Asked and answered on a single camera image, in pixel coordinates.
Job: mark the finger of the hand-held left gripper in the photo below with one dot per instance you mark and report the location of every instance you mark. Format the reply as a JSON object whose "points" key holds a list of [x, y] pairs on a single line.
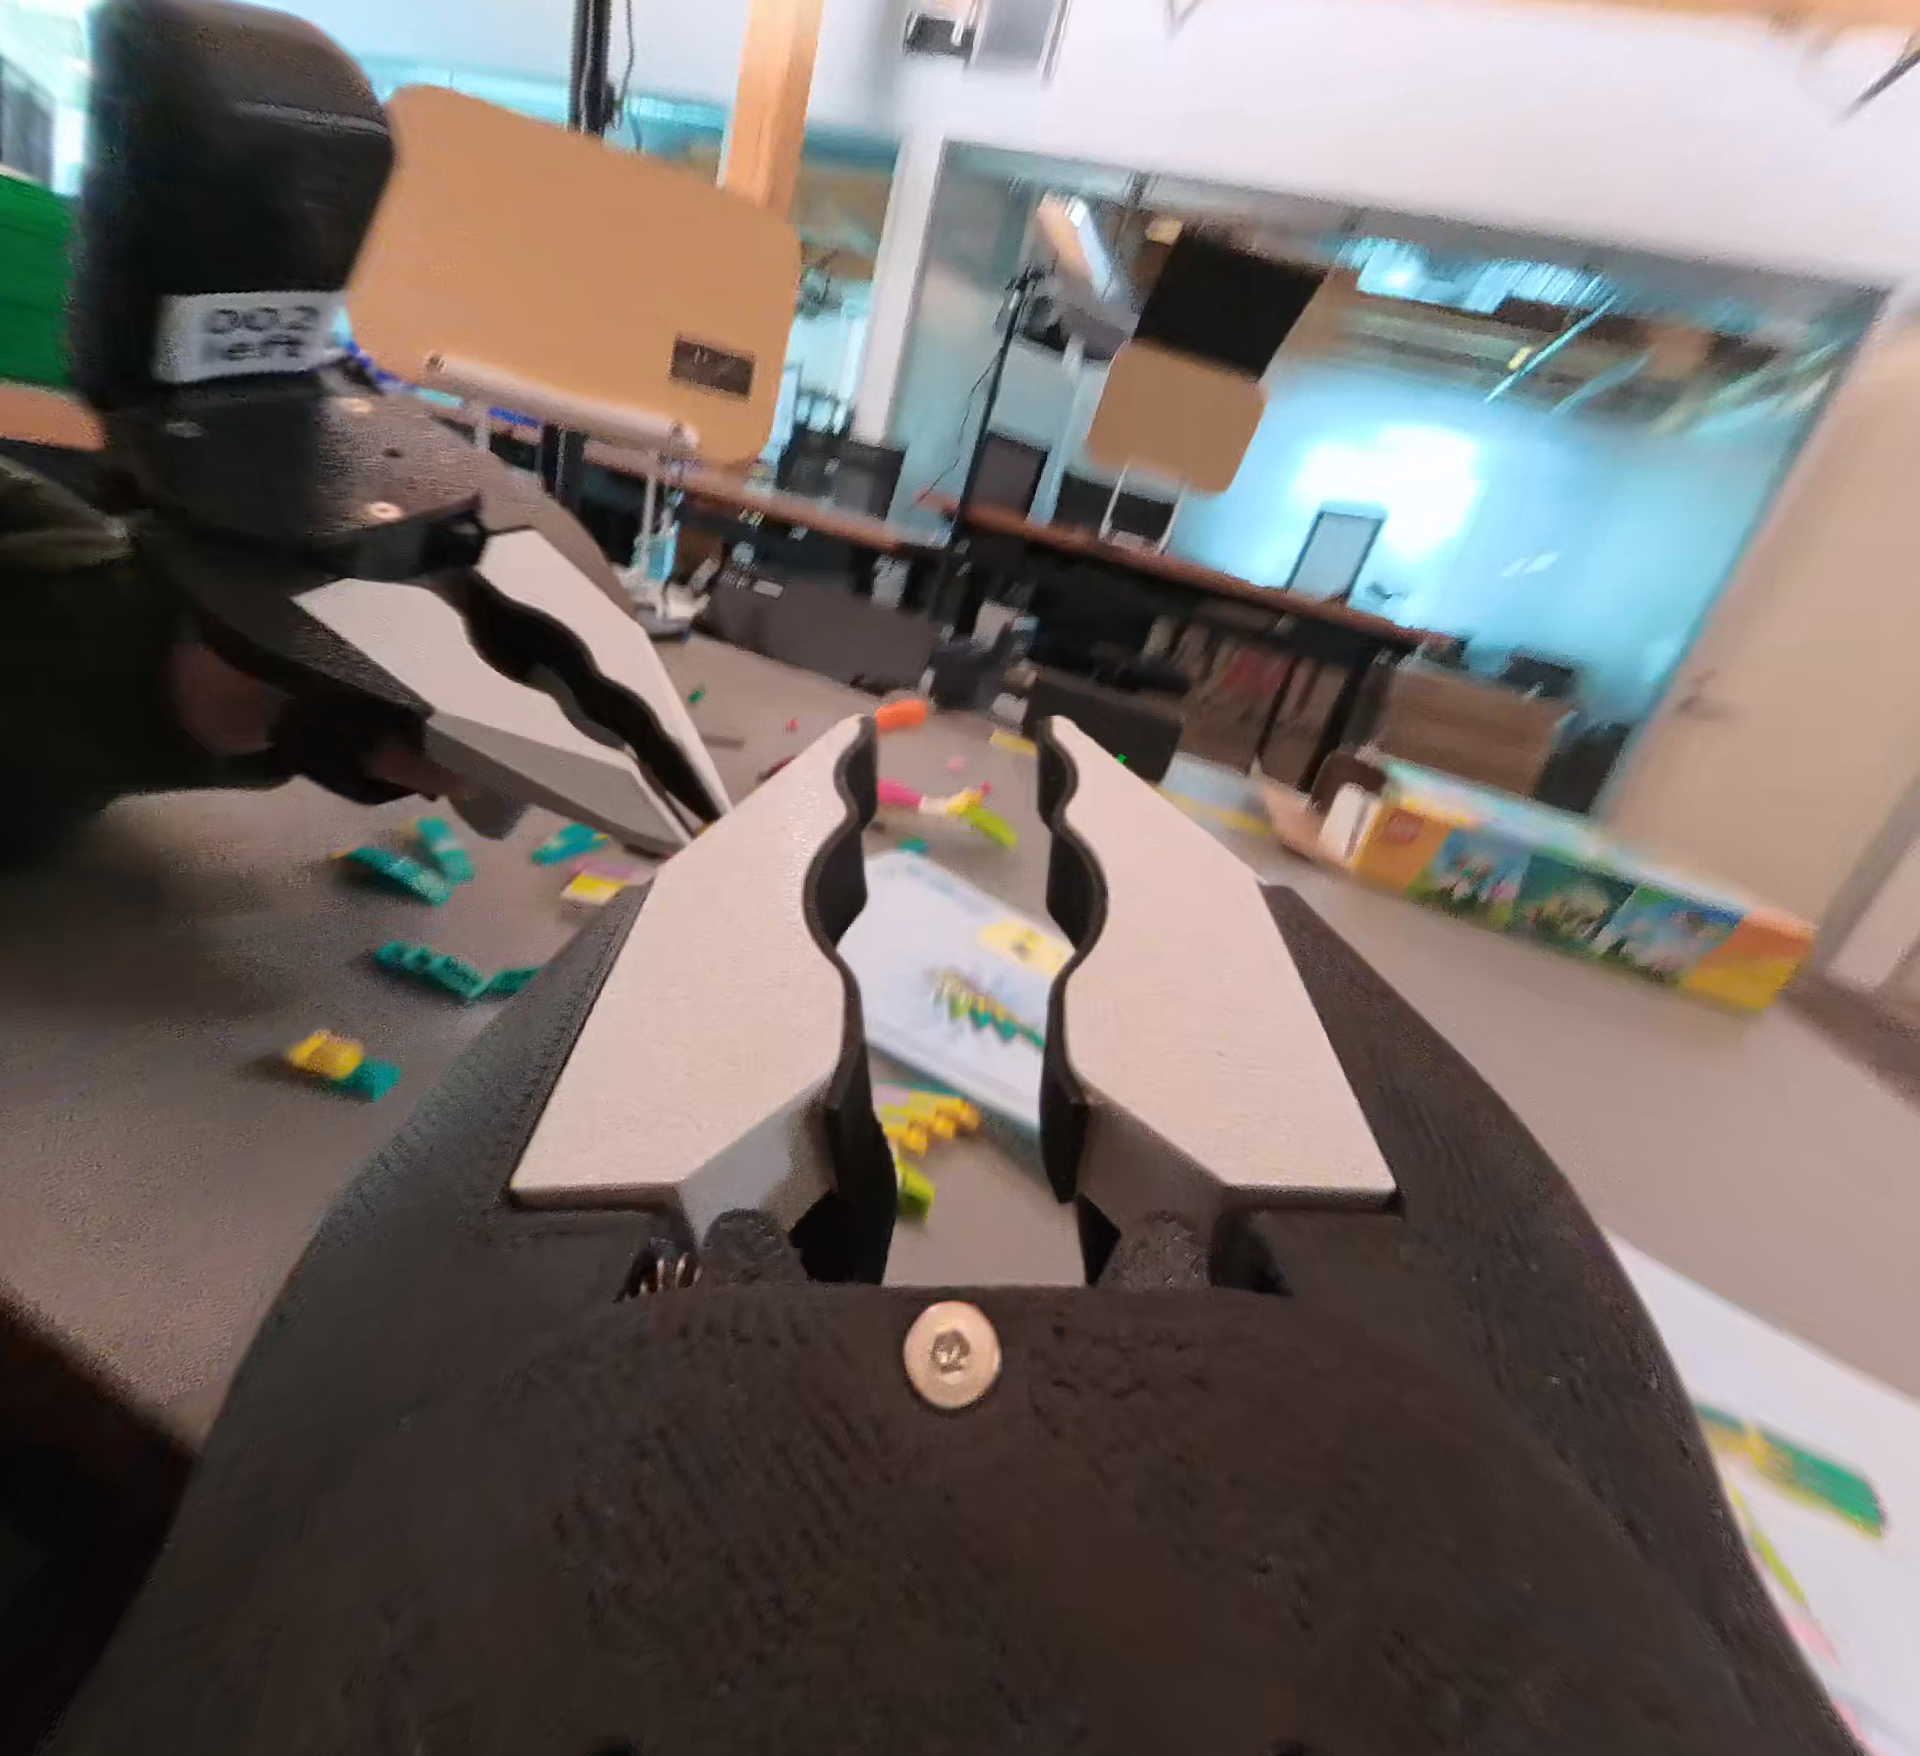
{"points": [[449, 693], [599, 616]]}

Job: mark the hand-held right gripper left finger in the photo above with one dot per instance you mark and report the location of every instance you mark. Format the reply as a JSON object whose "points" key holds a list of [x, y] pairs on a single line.
{"points": [[676, 1021]]}

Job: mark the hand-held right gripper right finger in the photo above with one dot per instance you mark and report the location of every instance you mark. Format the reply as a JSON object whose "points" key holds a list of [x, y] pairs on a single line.
{"points": [[1215, 1038]]}

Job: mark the yellow and pink lego piece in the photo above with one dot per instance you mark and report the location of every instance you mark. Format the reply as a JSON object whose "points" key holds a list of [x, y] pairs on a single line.
{"points": [[608, 885]]}

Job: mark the long teal lego piece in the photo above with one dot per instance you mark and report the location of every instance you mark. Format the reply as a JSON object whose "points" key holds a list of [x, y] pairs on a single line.
{"points": [[449, 973]]}

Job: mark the multicoloured lego assembly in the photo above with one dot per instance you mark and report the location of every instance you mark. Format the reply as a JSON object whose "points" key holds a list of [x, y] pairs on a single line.
{"points": [[922, 1126]]}

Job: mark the orange lego piece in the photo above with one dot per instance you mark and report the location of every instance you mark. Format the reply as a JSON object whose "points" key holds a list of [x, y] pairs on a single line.
{"points": [[901, 714]]}

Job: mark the yellow and teal lego piece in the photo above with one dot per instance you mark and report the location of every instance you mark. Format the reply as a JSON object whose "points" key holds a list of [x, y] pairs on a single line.
{"points": [[337, 1060]]}

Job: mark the pink and green lego assembly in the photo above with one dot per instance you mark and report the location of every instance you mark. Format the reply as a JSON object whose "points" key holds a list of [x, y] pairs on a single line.
{"points": [[944, 810]]}

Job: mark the colourful lego box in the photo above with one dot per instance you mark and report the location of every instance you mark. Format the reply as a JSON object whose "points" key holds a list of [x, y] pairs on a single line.
{"points": [[1560, 895]]}

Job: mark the person's left hand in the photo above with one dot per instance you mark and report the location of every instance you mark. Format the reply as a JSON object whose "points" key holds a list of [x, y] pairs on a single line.
{"points": [[224, 698]]}

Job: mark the green plastic object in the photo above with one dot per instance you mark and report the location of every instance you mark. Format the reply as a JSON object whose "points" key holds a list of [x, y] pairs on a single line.
{"points": [[32, 288]]}

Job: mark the closed instruction booklet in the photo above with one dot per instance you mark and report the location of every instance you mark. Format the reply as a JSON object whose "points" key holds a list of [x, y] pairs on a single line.
{"points": [[960, 991]]}

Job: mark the black box device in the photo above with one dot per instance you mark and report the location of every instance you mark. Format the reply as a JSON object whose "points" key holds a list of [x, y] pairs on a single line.
{"points": [[1109, 728]]}

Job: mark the tan rounded panel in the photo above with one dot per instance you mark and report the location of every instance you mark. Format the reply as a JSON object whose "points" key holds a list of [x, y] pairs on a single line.
{"points": [[1177, 423], [569, 257]]}

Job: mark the stack of cardboard boxes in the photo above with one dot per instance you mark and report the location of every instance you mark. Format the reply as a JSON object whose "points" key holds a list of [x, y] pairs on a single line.
{"points": [[1471, 728]]}

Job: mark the long wooden desk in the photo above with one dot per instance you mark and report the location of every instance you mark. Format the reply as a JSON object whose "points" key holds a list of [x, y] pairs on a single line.
{"points": [[1140, 571]]}

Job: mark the beige door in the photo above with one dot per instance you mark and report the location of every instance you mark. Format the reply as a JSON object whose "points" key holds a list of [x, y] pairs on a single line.
{"points": [[1769, 646]]}

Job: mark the open instruction booklet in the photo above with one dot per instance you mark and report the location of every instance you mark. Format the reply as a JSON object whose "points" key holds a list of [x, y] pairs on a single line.
{"points": [[1800, 1562]]}

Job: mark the wooden post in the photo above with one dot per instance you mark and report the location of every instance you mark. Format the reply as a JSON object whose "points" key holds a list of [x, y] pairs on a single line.
{"points": [[787, 17]]}

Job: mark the wall air vent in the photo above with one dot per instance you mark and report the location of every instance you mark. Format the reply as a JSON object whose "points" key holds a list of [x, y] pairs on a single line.
{"points": [[1020, 25]]}

